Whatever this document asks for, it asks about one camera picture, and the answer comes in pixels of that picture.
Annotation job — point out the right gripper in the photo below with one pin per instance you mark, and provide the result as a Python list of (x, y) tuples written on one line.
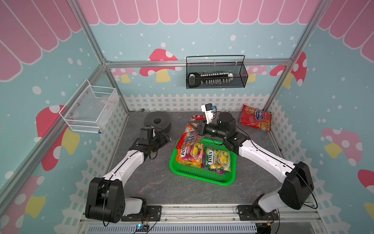
[(202, 128)]

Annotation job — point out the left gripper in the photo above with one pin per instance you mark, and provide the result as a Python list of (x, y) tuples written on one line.
[(163, 139)]

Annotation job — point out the green Fox's candy bag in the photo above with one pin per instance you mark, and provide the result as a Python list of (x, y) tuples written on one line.
[(219, 160)]

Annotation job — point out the red candy bag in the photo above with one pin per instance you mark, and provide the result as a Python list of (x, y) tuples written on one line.
[(256, 118), (190, 136)]

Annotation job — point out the orange Fox's candy bag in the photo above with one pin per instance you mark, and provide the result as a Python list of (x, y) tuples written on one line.
[(191, 156)]

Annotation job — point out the green plastic basket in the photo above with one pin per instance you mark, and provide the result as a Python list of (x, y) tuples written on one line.
[(202, 174)]

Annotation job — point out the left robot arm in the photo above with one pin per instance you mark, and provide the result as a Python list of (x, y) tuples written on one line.
[(106, 200)]

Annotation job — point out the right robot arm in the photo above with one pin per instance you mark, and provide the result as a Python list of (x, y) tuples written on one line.
[(297, 184)]

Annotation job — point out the black socket bit holder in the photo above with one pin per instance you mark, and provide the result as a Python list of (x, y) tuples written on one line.
[(195, 80)]

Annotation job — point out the small green circuit board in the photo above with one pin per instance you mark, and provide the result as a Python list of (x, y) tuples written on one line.
[(142, 228)]

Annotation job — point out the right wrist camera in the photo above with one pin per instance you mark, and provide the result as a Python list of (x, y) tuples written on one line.
[(209, 111)]

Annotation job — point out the black wire wall basket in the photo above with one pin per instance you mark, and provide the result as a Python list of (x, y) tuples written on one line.
[(216, 64)]

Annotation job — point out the white wire wall basket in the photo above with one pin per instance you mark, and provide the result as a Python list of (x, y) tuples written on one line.
[(90, 109)]

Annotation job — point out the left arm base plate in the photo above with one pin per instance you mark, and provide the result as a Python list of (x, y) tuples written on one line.
[(151, 213)]

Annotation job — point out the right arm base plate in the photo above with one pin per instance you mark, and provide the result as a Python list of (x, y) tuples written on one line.
[(255, 213)]

